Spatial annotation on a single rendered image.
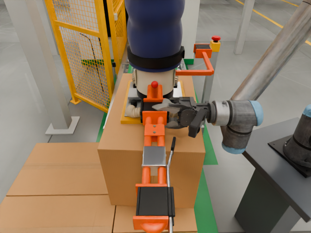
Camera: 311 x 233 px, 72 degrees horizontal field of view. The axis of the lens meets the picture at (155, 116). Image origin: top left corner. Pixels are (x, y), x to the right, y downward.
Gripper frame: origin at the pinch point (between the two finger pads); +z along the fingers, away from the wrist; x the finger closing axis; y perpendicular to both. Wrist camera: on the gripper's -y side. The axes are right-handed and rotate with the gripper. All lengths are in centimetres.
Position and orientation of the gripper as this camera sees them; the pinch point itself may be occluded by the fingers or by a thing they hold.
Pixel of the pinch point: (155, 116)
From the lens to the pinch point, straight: 73.5
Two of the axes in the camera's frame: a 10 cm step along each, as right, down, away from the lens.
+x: 0.2, -7.9, -6.2
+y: -0.2, -6.2, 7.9
